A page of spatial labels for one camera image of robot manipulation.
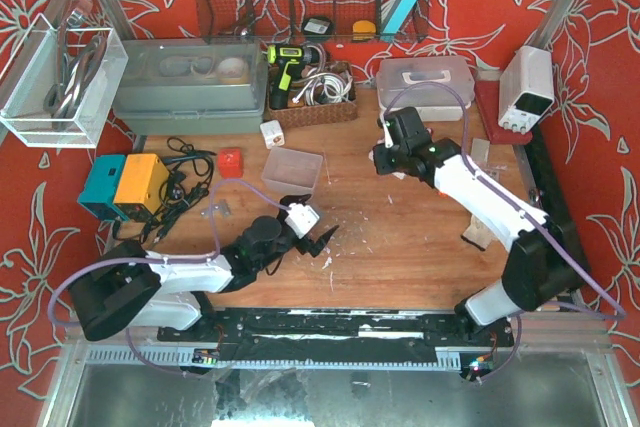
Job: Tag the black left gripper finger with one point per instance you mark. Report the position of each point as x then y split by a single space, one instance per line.
319 245
325 237

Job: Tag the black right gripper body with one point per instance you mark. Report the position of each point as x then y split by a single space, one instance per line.
382 160

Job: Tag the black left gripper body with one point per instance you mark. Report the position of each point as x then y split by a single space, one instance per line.
304 243

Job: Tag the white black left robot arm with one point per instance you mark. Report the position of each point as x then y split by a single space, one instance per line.
150 293

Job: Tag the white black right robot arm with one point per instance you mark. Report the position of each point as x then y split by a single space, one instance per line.
535 271

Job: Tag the clear plastic spring tray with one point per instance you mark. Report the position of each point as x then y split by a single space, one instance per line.
291 172

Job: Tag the white clear lidded case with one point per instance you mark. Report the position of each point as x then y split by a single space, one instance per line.
407 77

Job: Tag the grey metal plate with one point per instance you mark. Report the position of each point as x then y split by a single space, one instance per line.
479 152

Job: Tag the brown wicker basket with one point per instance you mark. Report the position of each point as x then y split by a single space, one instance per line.
300 114

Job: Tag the white power adapter cube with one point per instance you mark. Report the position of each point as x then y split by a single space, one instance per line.
272 134

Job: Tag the red cube box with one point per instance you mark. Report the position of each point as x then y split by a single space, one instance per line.
230 163

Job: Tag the yellow tape measure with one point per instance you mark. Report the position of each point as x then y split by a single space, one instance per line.
363 31

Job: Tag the white bench power supply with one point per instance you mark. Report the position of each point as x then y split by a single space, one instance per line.
526 90

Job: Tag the orange soldering station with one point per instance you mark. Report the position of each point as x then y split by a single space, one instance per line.
138 193

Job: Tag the grey plastic storage box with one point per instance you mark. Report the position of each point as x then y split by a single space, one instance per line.
188 87

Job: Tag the teal box device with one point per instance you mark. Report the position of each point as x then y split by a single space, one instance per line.
101 186

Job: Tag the white peg base plate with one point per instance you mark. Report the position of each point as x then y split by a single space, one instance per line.
400 176

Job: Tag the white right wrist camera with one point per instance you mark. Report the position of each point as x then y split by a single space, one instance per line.
385 125

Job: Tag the small metal bracket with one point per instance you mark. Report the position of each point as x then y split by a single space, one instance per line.
220 208

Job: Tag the bagged timer switch module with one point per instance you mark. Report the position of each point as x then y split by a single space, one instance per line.
494 171

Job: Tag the green black cordless drill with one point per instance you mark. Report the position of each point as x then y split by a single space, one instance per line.
290 61

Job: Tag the grey slotted cable duct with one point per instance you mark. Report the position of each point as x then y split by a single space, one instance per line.
191 357

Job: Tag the black wire wall basket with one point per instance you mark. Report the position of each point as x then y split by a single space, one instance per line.
280 21

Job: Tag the clear acrylic wall box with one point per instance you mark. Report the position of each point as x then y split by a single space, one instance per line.
57 90

